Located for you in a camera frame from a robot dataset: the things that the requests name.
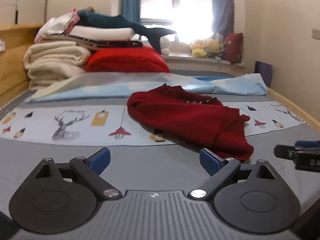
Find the pink and white cloth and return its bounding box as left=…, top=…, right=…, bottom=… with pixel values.
left=33, top=8, right=81, bottom=43

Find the light blue sheet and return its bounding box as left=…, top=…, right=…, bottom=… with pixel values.
left=25, top=72, right=268, bottom=103

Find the dark red cushion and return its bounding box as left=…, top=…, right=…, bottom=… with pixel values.
left=223, top=32, right=244, bottom=65

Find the grey bed mattress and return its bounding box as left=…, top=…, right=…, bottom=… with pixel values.
left=0, top=68, right=320, bottom=228

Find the pale plush toy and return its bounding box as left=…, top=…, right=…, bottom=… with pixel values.
left=190, top=40, right=206, bottom=50

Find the white plush toy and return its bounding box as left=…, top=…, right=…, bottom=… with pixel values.
left=160, top=36, right=172, bottom=56

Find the dark striped folded cloth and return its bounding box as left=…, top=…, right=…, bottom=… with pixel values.
left=75, top=38, right=144, bottom=52

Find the yellow plush toy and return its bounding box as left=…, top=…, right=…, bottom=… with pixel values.
left=205, top=39, right=221, bottom=53
left=191, top=48, right=208, bottom=58

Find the blue curtain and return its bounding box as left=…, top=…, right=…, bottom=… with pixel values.
left=212, top=0, right=235, bottom=40
left=121, top=0, right=141, bottom=23

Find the window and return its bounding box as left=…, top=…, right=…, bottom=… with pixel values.
left=139, top=0, right=216, bottom=46

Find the red knit blanket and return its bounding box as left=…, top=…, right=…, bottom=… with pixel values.
left=86, top=47, right=172, bottom=74

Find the white cabinet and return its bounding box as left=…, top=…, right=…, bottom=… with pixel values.
left=0, top=0, right=51, bottom=26

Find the dark red knit sweater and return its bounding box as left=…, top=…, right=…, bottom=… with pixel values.
left=127, top=84, right=254, bottom=162

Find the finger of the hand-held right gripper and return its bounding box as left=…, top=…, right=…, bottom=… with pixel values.
left=274, top=144, right=298, bottom=159

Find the dark teal shark plush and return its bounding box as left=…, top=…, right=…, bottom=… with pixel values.
left=75, top=8, right=177, bottom=54

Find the white folded quilt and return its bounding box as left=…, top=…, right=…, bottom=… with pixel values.
left=70, top=26, right=136, bottom=41

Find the cream fluffy folded blanket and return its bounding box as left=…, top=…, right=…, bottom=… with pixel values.
left=23, top=41, right=92, bottom=90

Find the purple box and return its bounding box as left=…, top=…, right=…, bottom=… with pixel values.
left=254, top=60, right=273, bottom=88

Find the deer printed bed sheet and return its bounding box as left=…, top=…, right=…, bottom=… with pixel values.
left=0, top=100, right=308, bottom=147

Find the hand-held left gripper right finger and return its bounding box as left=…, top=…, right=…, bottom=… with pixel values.
left=187, top=148, right=278, bottom=202

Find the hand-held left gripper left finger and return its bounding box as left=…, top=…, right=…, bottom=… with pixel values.
left=35, top=148, right=123, bottom=201

